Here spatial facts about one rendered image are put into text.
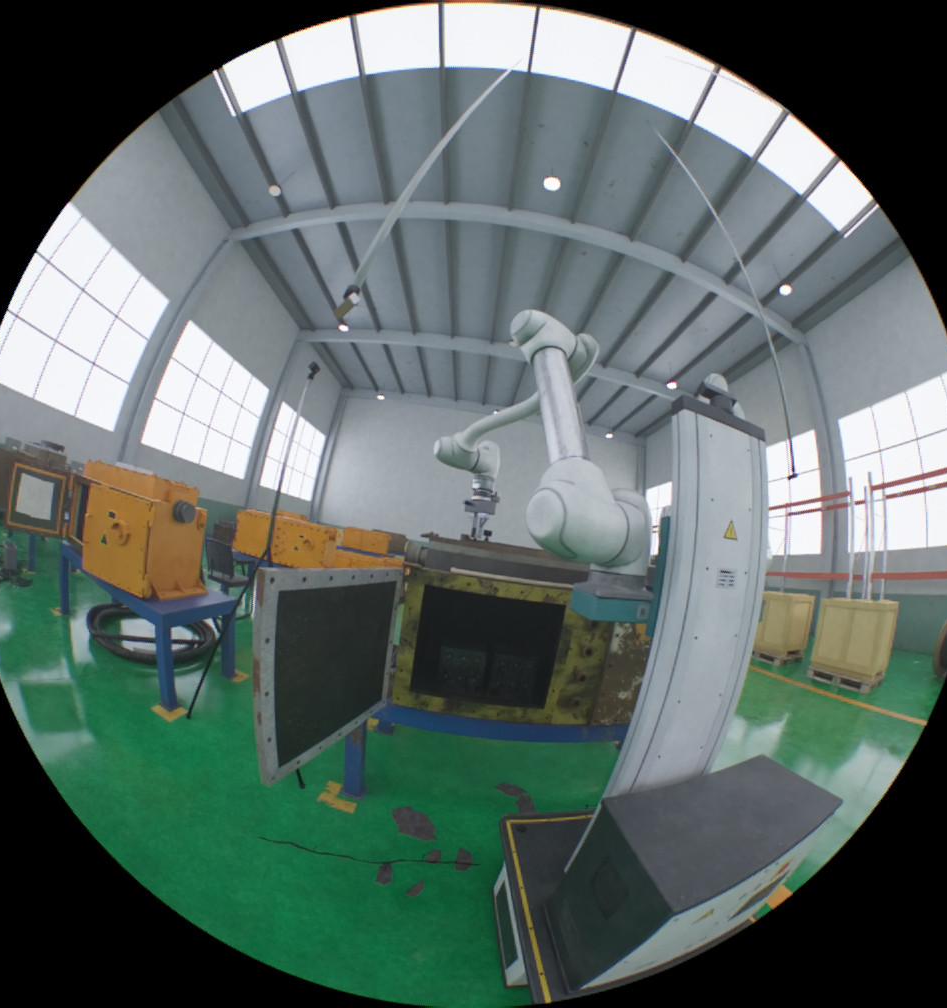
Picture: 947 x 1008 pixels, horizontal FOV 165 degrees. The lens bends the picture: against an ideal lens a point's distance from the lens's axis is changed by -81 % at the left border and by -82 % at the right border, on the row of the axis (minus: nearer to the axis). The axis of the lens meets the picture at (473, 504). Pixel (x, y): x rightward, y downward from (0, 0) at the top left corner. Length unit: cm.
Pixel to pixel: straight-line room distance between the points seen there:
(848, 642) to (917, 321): 815
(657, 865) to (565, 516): 69
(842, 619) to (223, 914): 608
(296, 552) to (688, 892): 445
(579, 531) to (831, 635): 531
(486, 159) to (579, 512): 807
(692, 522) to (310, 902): 168
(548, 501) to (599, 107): 765
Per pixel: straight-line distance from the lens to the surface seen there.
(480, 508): 129
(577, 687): 142
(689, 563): 80
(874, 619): 543
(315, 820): 174
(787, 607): 621
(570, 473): 69
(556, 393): 85
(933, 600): 961
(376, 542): 1016
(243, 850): 163
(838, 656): 567
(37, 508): 352
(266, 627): 72
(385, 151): 877
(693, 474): 83
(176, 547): 250
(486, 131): 809
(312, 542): 429
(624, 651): 141
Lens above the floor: 134
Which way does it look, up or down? 7 degrees up
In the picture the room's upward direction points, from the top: 9 degrees clockwise
